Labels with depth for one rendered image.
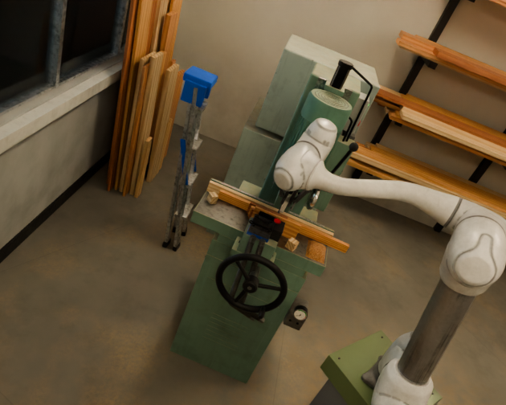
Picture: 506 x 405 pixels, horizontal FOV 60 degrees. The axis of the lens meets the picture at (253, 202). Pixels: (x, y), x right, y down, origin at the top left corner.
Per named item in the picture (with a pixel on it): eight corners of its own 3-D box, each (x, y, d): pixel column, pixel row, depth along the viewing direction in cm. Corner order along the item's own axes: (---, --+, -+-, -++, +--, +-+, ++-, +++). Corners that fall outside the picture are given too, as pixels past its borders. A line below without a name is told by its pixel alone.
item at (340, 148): (323, 169, 197) (337, 141, 189) (324, 161, 204) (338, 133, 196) (340, 177, 197) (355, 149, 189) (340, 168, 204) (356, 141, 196)
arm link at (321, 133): (303, 141, 155) (285, 159, 146) (320, 107, 143) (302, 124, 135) (328, 158, 153) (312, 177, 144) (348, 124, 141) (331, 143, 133)
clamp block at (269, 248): (234, 250, 175) (242, 233, 171) (242, 231, 187) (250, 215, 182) (269, 264, 175) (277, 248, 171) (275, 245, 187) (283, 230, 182)
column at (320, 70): (252, 208, 216) (310, 71, 178) (261, 188, 235) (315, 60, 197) (293, 226, 216) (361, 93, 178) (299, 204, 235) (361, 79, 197)
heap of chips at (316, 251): (305, 255, 183) (308, 251, 181) (308, 239, 194) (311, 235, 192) (324, 263, 183) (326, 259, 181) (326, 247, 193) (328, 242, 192)
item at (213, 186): (206, 190, 197) (209, 182, 194) (207, 189, 199) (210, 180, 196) (328, 243, 196) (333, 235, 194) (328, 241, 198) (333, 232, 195)
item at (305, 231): (217, 198, 195) (219, 190, 193) (218, 196, 197) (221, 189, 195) (344, 253, 195) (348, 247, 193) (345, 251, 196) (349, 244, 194)
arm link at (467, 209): (466, 189, 134) (462, 205, 123) (525, 217, 129) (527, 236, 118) (444, 222, 140) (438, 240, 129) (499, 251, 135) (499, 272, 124)
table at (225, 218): (181, 233, 177) (185, 222, 174) (204, 197, 203) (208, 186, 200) (318, 292, 177) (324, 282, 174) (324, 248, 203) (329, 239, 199)
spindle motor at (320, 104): (276, 168, 173) (308, 96, 156) (283, 150, 188) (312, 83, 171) (317, 185, 173) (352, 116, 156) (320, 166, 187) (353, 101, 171)
